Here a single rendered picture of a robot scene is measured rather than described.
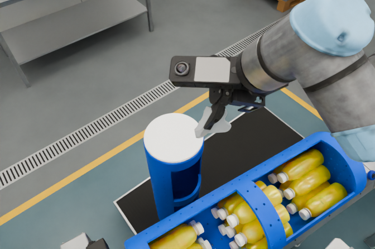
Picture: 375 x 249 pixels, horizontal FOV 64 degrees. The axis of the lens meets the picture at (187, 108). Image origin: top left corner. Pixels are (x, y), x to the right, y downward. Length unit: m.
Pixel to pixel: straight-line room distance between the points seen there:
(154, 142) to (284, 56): 1.08
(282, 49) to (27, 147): 2.71
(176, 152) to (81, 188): 1.33
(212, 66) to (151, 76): 2.72
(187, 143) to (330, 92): 1.07
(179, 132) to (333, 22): 1.15
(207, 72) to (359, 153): 0.23
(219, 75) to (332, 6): 0.19
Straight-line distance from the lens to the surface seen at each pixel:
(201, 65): 0.47
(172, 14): 4.06
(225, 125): 0.56
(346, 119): 0.37
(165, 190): 1.59
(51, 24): 3.66
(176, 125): 1.44
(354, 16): 0.35
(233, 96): 0.49
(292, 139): 2.60
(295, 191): 1.28
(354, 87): 0.36
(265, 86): 0.42
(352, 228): 2.59
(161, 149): 1.37
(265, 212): 1.06
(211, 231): 1.28
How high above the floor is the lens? 2.19
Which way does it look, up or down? 50 degrees down
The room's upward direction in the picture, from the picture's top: straight up
